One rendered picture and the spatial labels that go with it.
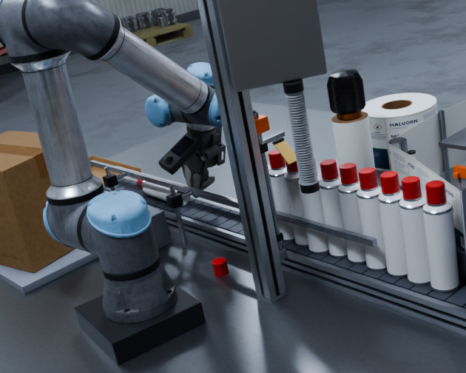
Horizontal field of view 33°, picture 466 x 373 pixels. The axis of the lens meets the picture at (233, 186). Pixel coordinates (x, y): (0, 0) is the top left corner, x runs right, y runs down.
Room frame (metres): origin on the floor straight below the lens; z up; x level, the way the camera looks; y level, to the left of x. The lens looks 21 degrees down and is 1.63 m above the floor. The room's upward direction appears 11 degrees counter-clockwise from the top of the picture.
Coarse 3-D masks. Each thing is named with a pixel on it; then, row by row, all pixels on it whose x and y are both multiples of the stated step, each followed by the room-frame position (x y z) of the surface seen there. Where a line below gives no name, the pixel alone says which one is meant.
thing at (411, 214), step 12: (408, 180) 1.28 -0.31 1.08; (408, 192) 1.27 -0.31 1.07; (420, 192) 1.27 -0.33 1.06; (408, 204) 1.27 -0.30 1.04; (420, 204) 1.26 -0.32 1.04; (408, 216) 1.27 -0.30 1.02; (420, 216) 1.26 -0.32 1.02; (408, 228) 1.27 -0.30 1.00; (420, 228) 1.26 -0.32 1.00; (408, 240) 1.27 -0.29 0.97; (420, 240) 1.26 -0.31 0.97; (408, 252) 1.27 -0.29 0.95; (420, 252) 1.26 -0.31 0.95; (408, 264) 1.28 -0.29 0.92; (420, 264) 1.26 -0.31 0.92; (408, 276) 1.28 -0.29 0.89; (420, 276) 1.26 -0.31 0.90
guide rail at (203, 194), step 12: (120, 168) 2.06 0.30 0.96; (144, 180) 1.95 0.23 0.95; (156, 180) 1.91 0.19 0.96; (204, 192) 1.74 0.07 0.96; (228, 204) 1.67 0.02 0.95; (288, 216) 1.51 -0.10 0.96; (312, 228) 1.45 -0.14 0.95; (324, 228) 1.42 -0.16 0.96; (336, 228) 1.41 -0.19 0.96; (360, 240) 1.34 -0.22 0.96; (372, 240) 1.32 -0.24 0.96
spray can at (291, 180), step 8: (288, 168) 1.53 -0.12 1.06; (296, 168) 1.52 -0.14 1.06; (288, 176) 1.53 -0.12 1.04; (296, 176) 1.52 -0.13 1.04; (288, 184) 1.52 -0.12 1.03; (296, 184) 1.51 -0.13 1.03; (288, 192) 1.53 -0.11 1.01; (296, 192) 1.51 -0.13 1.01; (288, 200) 1.53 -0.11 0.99; (296, 200) 1.52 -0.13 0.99; (296, 208) 1.52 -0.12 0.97; (296, 232) 1.53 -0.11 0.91; (304, 232) 1.51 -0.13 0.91; (296, 240) 1.53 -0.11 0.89; (304, 240) 1.51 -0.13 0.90
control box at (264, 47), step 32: (224, 0) 1.36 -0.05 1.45; (256, 0) 1.36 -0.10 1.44; (288, 0) 1.36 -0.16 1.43; (224, 32) 1.36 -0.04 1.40; (256, 32) 1.36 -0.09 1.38; (288, 32) 1.36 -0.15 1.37; (320, 32) 1.36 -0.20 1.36; (256, 64) 1.36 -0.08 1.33; (288, 64) 1.36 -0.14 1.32; (320, 64) 1.36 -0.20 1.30
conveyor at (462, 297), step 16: (160, 208) 1.92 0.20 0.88; (192, 208) 1.87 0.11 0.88; (208, 208) 1.85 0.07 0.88; (224, 208) 1.82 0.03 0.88; (224, 224) 1.72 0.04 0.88; (240, 224) 1.70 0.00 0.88; (320, 256) 1.46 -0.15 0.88; (368, 272) 1.35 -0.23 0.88; (384, 272) 1.34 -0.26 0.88; (416, 288) 1.26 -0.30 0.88; (464, 288) 1.22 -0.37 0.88; (464, 304) 1.17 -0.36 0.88
